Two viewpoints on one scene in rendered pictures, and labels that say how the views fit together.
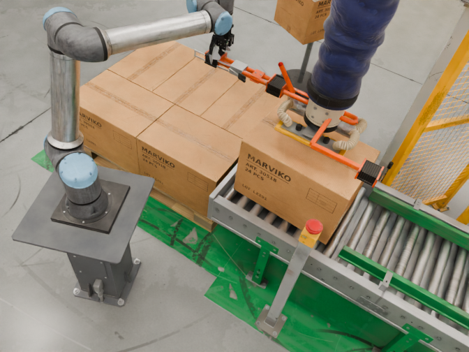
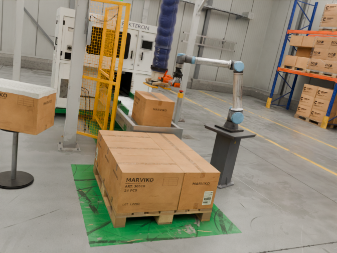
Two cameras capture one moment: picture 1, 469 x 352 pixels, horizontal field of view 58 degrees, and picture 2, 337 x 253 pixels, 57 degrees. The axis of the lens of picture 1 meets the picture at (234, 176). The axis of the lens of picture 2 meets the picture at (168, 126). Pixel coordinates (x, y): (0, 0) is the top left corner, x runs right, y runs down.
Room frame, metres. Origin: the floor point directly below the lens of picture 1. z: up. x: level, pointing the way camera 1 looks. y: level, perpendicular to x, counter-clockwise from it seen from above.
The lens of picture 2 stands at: (4.59, 2.60, 1.64)
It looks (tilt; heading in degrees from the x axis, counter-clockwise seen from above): 14 degrees down; 221
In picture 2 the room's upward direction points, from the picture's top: 10 degrees clockwise
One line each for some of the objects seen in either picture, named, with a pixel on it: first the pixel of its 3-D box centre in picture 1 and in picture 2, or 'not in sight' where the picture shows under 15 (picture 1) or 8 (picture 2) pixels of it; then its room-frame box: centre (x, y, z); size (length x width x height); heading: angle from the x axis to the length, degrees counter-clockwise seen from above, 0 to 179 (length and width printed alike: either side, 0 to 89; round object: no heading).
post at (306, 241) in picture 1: (287, 283); (174, 124); (0.99, -0.35, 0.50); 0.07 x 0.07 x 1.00; 65
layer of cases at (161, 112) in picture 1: (183, 117); (150, 165); (2.23, 0.43, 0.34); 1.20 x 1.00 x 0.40; 65
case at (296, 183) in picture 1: (303, 171); (152, 110); (1.53, -0.36, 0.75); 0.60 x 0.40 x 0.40; 63
